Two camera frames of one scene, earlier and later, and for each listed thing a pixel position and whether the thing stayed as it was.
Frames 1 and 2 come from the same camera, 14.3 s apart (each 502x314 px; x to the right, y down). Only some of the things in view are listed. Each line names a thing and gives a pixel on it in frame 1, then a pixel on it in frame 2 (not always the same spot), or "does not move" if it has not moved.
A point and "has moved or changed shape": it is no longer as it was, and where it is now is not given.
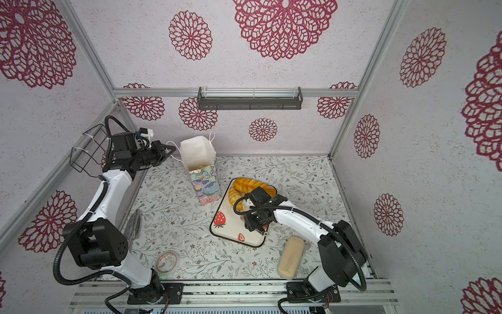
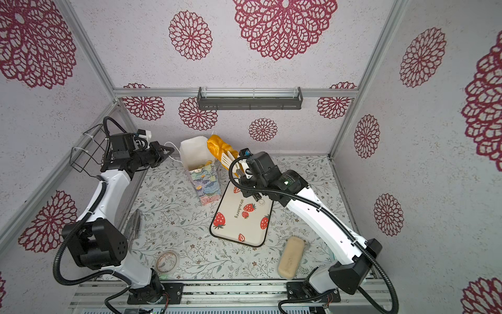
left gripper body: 153,156 does not move
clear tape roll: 167,261 does not move
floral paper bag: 199,156 does not move
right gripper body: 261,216 -> 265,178
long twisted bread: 244,186 has moved or changed shape
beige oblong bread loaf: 291,256 does not move
